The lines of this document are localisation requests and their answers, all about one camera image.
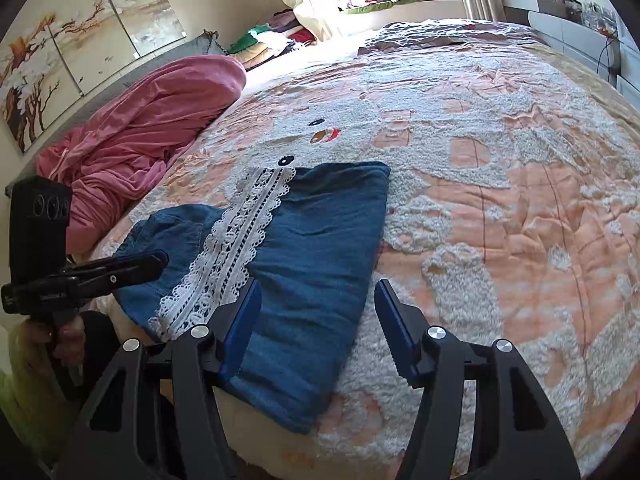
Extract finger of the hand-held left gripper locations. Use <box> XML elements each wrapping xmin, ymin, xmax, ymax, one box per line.
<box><xmin>97</xmin><ymin>249</ymin><xmax>168</xmax><ymax>267</ymax></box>
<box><xmin>60</xmin><ymin>255</ymin><xmax>169</xmax><ymax>292</ymax></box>

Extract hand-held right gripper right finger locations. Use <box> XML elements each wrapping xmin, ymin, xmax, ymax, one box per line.
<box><xmin>374</xmin><ymin>278</ymin><xmax>582</xmax><ymax>480</ymax></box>

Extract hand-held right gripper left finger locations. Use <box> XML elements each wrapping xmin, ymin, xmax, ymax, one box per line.
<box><xmin>55</xmin><ymin>279</ymin><xmax>263</xmax><ymax>480</ymax></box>

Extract blue denim pants lace hem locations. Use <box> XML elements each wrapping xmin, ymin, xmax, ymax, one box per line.
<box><xmin>112</xmin><ymin>161</ymin><xmax>392</xmax><ymax>435</ymax></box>

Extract person's left hand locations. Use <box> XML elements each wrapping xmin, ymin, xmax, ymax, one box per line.
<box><xmin>22</xmin><ymin>317</ymin><xmax>90</xmax><ymax>377</ymax></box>

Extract pink blanket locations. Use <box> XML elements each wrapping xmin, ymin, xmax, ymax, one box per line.
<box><xmin>35</xmin><ymin>55</ymin><xmax>248</xmax><ymax>253</ymax></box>

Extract light green cloth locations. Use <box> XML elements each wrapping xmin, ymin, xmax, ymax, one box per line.
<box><xmin>0</xmin><ymin>327</ymin><xmax>53</xmax><ymax>443</ymax></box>

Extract orange and white bed quilt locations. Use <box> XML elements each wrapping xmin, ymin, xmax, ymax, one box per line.
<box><xmin>85</xmin><ymin>17</ymin><xmax>640</xmax><ymax>480</ymax></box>

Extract grey pillow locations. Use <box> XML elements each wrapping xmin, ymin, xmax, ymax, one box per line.
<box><xmin>187</xmin><ymin>30</ymin><xmax>229</xmax><ymax>57</ymax></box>

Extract pile of colourful clothes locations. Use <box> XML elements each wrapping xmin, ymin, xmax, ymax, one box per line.
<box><xmin>227</xmin><ymin>9</ymin><xmax>319</xmax><ymax>69</ymax></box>

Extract sheer white curtain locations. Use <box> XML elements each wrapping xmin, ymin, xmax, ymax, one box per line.
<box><xmin>262</xmin><ymin>0</ymin><xmax>352</xmax><ymax>42</ymax></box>

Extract green mat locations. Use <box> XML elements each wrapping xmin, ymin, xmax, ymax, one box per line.
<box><xmin>344</xmin><ymin>0</ymin><xmax>397</xmax><ymax>14</ymax></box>

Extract white dresser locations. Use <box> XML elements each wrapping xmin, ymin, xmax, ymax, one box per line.
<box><xmin>502</xmin><ymin>0</ymin><xmax>623</xmax><ymax>79</ymax></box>

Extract white drawer cabinet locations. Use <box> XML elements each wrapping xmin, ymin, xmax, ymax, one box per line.
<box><xmin>616</xmin><ymin>35</ymin><xmax>640</xmax><ymax>107</ymax></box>

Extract cluster of cosmetic bottles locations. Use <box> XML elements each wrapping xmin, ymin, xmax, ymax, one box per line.
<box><xmin>549</xmin><ymin>0</ymin><xmax>619</xmax><ymax>32</ymax></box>

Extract floral wall painting panel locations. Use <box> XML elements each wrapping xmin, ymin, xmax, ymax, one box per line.
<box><xmin>102</xmin><ymin>0</ymin><xmax>189</xmax><ymax>59</ymax></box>
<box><xmin>0</xmin><ymin>10</ymin><xmax>84</xmax><ymax>154</ymax></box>
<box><xmin>52</xmin><ymin>0</ymin><xmax>139</xmax><ymax>97</ymax></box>

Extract black cable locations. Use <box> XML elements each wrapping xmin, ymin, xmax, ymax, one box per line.
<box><xmin>595</xmin><ymin>29</ymin><xmax>619</xmax><ymax>82</ymax></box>

